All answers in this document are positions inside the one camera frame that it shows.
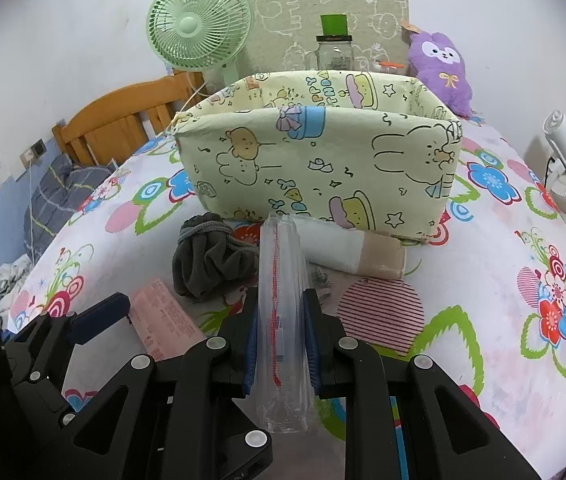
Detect green desk fan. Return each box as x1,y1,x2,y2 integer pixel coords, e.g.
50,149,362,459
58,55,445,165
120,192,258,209
146,0,252,86

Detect yellow cartoon fabric bin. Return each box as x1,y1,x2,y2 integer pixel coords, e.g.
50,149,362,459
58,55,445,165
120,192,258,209
169,70,463,242

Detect wooden bed headboard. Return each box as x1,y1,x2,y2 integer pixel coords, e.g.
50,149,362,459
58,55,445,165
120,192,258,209
52,72,205,166

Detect pink tissue packet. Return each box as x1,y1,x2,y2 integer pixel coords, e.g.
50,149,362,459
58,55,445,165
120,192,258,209
129,280,206,362

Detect cotton swab jar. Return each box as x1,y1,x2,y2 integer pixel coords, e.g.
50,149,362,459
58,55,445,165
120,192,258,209
373,60,406,75

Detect crumpled white clothes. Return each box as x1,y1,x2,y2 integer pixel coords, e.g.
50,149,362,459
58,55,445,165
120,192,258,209
0,254,32,312

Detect grey drawstring pouch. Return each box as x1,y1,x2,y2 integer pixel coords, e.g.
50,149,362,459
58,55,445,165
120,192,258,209
172,212,259,301

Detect green cartoon cardboard panel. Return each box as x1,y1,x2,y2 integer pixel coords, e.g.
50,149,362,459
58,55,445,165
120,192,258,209
237,0,410,77

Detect floral tablecloth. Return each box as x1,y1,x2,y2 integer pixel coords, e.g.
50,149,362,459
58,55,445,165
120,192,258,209
5,124,566,479

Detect clear plastic pencil case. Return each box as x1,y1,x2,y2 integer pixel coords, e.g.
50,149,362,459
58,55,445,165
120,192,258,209
255,214,312,434

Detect glass mason jar mug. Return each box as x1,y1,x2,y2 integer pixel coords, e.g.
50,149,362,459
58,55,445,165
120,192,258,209
304,35,354,70

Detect grey plaid pillow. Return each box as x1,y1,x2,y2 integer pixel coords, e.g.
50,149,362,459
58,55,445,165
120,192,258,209
24,153,114,262

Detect wall power socket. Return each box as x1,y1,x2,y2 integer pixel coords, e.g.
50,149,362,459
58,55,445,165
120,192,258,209
19,139,48,169

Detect purple plush bunny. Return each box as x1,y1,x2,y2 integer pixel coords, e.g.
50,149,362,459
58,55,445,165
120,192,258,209
408,32,473,118

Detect white beige rolled sock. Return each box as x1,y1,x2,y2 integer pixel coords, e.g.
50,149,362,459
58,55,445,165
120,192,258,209
292,217,406,281

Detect green plastic cup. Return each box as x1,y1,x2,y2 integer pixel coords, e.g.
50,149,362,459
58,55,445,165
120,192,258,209
320,14,349,37

